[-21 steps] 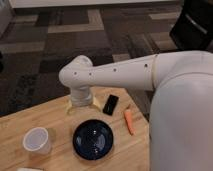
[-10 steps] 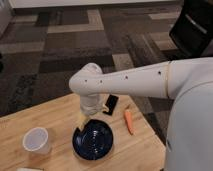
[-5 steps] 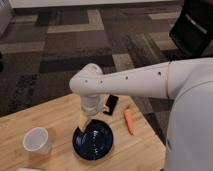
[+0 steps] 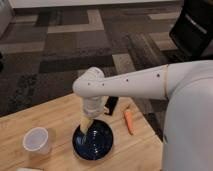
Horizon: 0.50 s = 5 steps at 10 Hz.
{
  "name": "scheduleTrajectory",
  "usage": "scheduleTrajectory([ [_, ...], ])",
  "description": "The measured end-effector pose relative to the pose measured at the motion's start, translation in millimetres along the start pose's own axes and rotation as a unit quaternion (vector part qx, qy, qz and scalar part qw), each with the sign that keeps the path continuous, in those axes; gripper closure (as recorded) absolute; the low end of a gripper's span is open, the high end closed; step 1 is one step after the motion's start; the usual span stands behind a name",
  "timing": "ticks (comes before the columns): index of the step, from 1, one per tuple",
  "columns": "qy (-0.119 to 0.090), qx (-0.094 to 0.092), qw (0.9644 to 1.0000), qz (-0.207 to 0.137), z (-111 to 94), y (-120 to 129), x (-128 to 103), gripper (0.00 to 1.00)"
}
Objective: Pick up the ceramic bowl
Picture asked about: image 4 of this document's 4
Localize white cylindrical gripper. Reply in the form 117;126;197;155
80;97;104;143

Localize dark blue ceramic bowl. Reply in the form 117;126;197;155
72;120;114;160

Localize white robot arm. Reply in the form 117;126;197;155
73;60;213;171

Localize black rectangular device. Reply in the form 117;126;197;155
104;96;119;116

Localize orange carrot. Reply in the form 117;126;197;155
124;109;134;135

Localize white plastic cup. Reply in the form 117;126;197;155
22;127;51;154

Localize black chair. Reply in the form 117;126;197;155
169;0;213;55

